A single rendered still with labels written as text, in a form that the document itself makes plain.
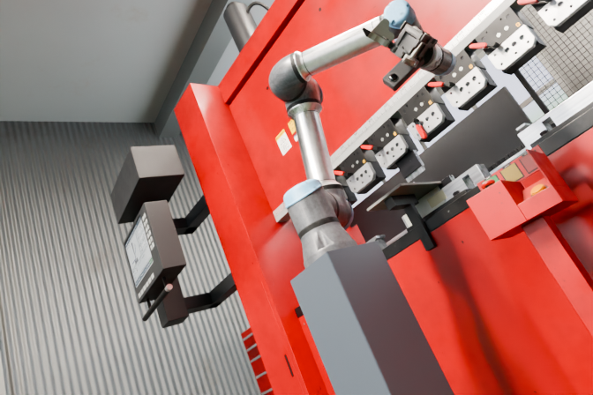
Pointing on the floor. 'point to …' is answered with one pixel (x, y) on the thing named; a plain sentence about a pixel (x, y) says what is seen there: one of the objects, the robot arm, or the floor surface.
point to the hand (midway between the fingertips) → (381, 45)
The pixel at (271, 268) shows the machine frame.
